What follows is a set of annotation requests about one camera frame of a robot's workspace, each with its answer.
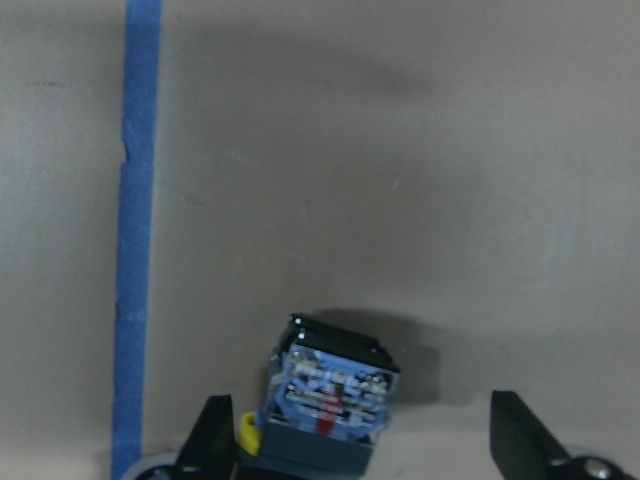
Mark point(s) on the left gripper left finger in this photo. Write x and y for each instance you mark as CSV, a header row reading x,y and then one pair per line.
x,y
209,451

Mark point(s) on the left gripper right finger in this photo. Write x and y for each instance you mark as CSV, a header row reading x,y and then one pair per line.
x,y
520,444

